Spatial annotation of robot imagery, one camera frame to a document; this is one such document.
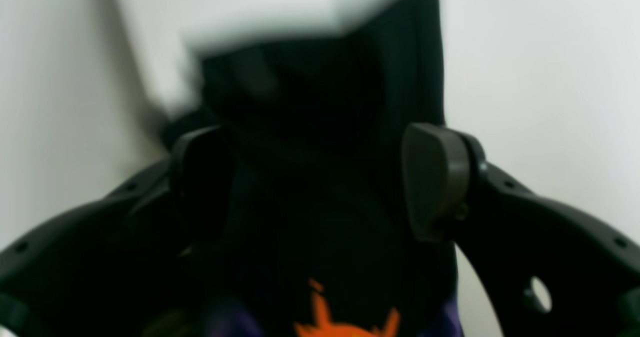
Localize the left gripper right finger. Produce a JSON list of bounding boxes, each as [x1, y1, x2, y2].
[[401, 123, 640, 337]]

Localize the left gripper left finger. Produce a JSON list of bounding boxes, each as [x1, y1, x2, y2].
[[0, 126, 236, 337]]

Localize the black T-shirt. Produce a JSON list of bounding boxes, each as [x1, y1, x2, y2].
[[161, 0, 464, 337]]

